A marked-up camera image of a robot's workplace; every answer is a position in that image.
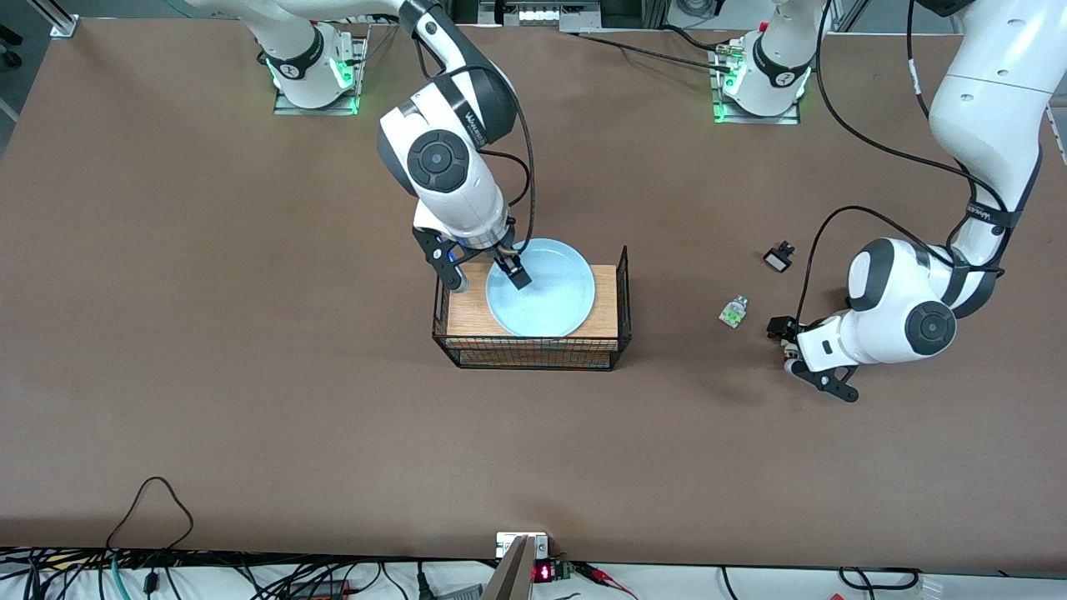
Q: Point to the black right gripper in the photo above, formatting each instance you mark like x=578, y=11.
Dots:
x=506, y=261

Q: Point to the light blue round plate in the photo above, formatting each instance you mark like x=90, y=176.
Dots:
x=550, y=300

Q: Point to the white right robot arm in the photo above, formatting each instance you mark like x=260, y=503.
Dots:
x=450, y=192

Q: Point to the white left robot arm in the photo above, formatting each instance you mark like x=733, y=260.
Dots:
x=984, y=83

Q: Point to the black square push button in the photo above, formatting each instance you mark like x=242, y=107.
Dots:
x=778, y=259

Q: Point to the clear green contact block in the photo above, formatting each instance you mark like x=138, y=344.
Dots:
x=733, y=312

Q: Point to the wooden board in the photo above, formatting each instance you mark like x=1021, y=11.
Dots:
x=467, y=312

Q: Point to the red digit display module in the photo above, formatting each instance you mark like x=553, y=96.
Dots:
x=543, y=573

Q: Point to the red clip lead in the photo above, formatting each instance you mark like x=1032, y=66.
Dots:
x=600, y=575

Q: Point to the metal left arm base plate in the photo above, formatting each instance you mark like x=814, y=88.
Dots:
x=788, y=119

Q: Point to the aluminium frame structure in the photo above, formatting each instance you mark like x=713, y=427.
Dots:
x=583, y=21

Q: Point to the small silver bracket box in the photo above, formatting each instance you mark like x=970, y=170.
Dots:
x=507, y=543

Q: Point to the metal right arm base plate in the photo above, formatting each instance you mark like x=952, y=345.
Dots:
x=288, y=108

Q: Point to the grey metal post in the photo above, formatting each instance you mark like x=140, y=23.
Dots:
x=510, y=579

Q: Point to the aluminium edge rail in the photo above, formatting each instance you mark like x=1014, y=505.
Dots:
x=1059, y=133

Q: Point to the silver table corner bracket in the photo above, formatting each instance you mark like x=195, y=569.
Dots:
x=65, y=27

